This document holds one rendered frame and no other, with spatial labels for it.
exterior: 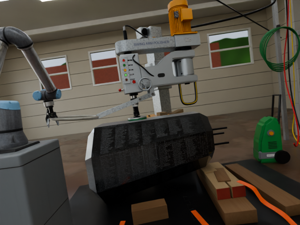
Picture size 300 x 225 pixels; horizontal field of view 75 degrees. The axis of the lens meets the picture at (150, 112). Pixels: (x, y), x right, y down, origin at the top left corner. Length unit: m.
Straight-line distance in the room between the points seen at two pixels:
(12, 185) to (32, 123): 8.55
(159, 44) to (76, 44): 7.00
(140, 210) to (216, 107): 7.10
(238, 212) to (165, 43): 1.74
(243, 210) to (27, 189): 1.44
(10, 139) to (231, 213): 1.56
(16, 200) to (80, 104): 7.63
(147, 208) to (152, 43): 1.63
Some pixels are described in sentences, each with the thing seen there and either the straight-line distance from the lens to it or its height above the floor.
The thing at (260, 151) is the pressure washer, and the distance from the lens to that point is 2.97.
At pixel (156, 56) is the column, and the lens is 2.89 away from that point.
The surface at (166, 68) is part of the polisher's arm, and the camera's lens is 2.24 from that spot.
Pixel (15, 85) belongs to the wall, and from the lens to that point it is 10.07.
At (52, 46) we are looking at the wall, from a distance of 9.43.
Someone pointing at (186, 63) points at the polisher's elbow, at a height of 1.38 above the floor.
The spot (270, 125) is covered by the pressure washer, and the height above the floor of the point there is 0.49.
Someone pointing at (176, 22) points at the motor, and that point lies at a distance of 2.44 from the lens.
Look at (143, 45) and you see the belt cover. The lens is 2.22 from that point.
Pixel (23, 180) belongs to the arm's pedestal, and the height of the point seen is 0.72.
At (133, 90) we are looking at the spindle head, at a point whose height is 1.15.
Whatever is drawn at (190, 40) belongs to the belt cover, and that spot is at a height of 1.62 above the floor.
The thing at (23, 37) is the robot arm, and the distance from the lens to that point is 1.71.
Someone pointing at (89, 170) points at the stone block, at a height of 0.46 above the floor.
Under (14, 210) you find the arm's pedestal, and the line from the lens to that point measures 1.30.
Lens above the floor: 1.03
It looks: 4 degrees down
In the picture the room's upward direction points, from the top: 8 degrees counter-clockwise
